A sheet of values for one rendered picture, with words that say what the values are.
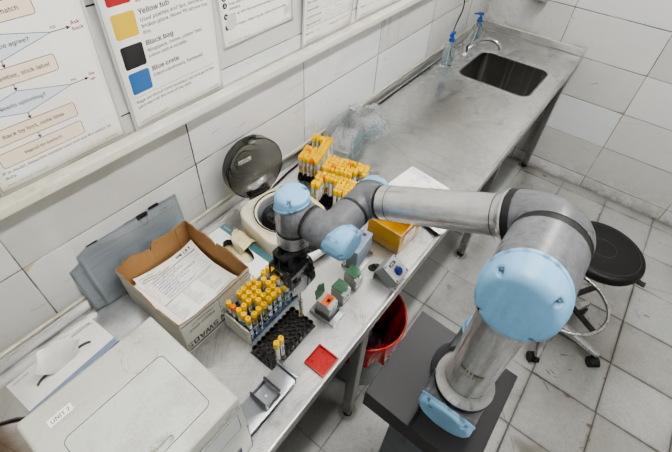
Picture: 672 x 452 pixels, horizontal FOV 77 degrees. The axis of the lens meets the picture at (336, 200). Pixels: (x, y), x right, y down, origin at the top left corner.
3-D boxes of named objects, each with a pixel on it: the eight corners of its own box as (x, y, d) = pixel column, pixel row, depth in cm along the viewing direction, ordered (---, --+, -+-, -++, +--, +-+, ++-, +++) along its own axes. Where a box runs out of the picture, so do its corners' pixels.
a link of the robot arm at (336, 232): (374, 213, 84) (331, 189, 89) (341, 247, 78) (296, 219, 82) (370, 238, 90) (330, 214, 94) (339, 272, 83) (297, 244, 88)
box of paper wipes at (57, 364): (44, 424, 101) (19, 405, 92) (17, 395, 105) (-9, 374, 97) (125, 351, 114) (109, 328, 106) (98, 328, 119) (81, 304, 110)
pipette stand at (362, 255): (359, 275, 136) (362, 256, 129) (341, 265, 139) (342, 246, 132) (373, 254, 142) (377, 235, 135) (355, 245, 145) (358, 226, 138)
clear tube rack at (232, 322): (251, 346, 117) (248, 333, 112) (226, 325, 121) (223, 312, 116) (299, 297, 129) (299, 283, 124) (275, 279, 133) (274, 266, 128)
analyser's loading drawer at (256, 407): (238, 452, 97) (235, 445, 93) (219, 433, 100) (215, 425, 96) (297, 382, 109) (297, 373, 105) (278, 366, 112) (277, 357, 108)
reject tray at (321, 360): (323, 378, 112) (323, 377, 111) (303, 362, 115) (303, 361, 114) (338, 359, 116) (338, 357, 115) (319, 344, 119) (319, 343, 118)
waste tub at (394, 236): (396, 256, 142) (401, 237, 135) (365, 236, 148) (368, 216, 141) (417, 234, 150) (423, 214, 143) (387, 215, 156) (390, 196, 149)
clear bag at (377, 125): (362, 147, 185) (365, 120, 175) (340, 127, 195) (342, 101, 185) (397, 133, 193) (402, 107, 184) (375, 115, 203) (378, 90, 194)
